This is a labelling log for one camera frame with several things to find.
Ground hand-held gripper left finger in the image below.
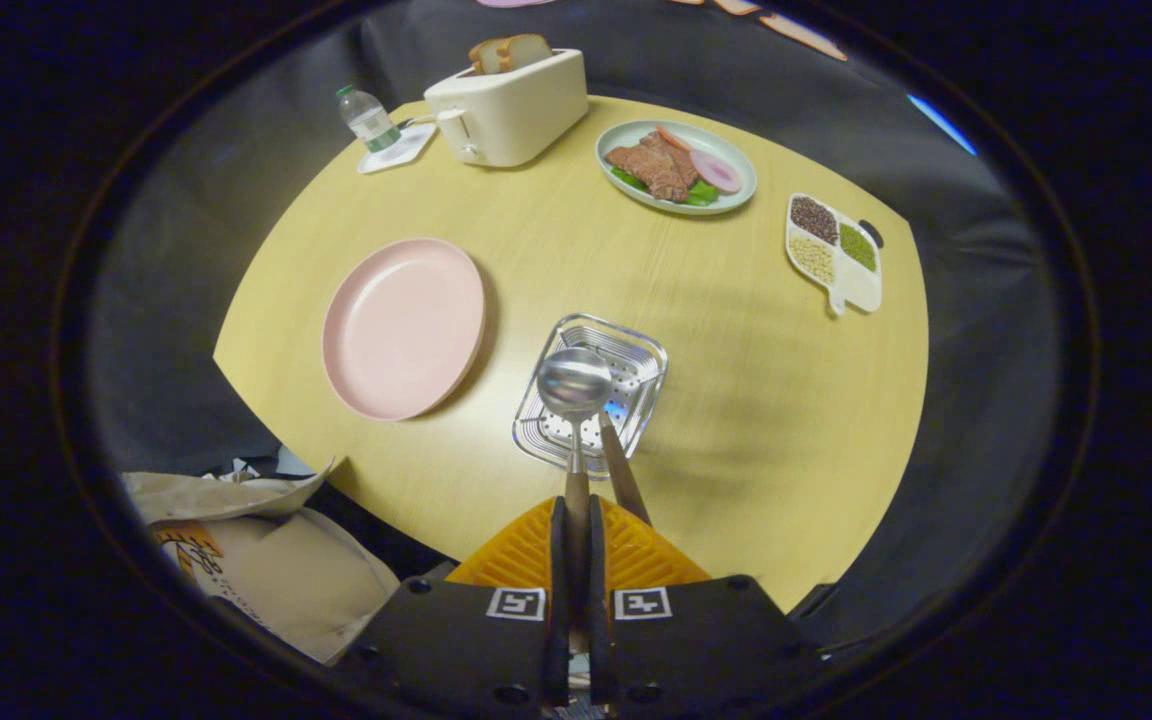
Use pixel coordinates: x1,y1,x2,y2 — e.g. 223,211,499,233
356,495,572,716

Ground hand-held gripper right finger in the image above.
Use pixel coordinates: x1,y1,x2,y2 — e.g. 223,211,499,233
588,495,822,716

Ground fork with wooden handle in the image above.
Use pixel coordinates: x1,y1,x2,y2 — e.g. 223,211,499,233
598,412,653,528

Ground spoon with wooden handle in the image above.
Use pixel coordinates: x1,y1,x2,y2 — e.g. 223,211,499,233
536,347,614,651

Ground beige printed bag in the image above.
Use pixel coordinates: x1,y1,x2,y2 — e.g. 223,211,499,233
149,507,402,666

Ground metal cutlery rack tray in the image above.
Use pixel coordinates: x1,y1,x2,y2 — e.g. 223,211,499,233
512,313,669,481

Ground pink plate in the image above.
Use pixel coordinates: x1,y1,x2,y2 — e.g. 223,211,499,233
322,237,487,422

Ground pale beans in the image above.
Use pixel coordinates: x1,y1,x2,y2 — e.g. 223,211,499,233
789,235,836,285

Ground white divided dish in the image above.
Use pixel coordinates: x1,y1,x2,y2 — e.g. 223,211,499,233
785,192,883,318

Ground green lettuce leaf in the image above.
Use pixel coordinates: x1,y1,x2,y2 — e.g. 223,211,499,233
609,165,720,208

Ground brown meat slices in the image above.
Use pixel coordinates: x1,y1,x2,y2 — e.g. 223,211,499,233
604,132,699,203

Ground green beans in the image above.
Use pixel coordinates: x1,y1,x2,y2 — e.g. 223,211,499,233
839,223,878,273

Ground dark brown beans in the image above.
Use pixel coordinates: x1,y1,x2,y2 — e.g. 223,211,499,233
791,196,840,246

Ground pink ham slice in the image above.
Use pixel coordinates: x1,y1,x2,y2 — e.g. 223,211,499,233
688,149,743,194

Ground pale green plate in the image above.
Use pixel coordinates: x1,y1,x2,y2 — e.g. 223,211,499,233
595,120,758,216

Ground white square coaster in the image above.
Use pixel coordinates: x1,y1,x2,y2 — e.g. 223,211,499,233
357,122,437,175

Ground cream toaster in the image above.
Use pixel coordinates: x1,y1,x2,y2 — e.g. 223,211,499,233
423,48,589,168

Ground black backdrop cloth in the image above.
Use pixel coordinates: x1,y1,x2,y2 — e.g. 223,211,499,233
86,0,1067,651

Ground clear plastic water bottle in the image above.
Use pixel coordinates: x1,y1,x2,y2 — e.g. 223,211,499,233
337,84,403,154

